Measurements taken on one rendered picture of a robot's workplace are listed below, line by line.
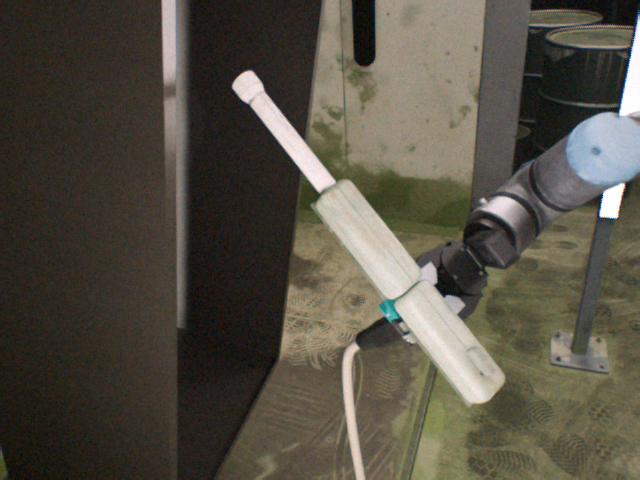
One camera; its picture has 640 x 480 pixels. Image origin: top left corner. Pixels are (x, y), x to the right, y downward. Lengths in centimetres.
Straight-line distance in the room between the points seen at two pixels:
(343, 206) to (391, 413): 143
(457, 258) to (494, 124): 209
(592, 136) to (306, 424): 147
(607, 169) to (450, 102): 207
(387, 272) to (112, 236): 35
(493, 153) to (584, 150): 210
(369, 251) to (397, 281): 5
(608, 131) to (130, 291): 65
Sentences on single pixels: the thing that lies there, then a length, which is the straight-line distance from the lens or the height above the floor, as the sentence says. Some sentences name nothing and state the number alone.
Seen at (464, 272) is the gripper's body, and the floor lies 111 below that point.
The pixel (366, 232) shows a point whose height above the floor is 120.
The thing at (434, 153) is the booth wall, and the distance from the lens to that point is 292.
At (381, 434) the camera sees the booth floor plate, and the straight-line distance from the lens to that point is 198.
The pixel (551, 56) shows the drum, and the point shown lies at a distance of 337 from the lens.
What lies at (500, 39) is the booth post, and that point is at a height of 101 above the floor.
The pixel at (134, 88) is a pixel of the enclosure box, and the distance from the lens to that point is 65.
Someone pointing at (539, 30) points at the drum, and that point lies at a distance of 383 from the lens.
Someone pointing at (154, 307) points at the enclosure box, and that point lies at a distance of 79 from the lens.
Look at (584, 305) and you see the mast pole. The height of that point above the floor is 24.
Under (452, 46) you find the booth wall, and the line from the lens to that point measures 277.
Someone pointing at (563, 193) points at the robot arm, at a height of 118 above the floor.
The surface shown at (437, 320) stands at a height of 111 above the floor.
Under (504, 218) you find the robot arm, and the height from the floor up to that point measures 115.
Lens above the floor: 152
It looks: 29 degrees down
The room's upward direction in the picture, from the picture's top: 4 degrees counter-clockwise
